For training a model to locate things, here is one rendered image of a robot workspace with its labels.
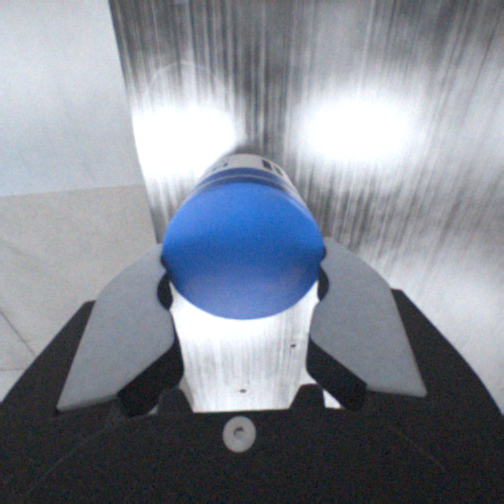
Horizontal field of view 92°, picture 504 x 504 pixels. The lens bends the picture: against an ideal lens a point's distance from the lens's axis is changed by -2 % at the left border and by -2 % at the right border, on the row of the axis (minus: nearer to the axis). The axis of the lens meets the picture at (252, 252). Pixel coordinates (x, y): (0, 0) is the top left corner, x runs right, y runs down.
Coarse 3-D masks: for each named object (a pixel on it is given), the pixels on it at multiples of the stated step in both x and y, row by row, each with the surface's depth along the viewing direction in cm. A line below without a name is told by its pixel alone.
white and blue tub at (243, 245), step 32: (224, 160) 14; (256, 160) 13; (192, 192) 11; (224, 192) 9; (256, 192) 9; (288, 192) 10; (192, 224) 10; (224, 224) 10; (256, 224) 10; (288, 224) 10; (192, 256) 11; (224, 256) 11; (256, 256) 11; (288, 256) 11; (320, 256) 11; (192, 288) 11; (224, 288) 11; (256, 288) 12; (288, 288) 12
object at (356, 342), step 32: (352, 256) 10; (320, 288) 10; (352, 288) 9; (384, 288) 8; (320, 320) 7; (352, 320) 7; (384, 320) 7; (320, 352) 7; (352, 352) 6; (384, 352) 6; (320, 384) 7; (352, 384) 6; (384, 384) 6; (416, 384) 6
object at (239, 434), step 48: (144, 432) 5; (192, 432) 5; (240, 432) 5; (288, 432) 4; (336, 432) 4; (384, 432) 4; (48, 480) 4; (96, 480) 4; (144, 480) 4; (192, 480) 4; (240, 480) 4; (288, 480) 4; (336, 480) 4; (384, 480) 4; (432, 480) 4
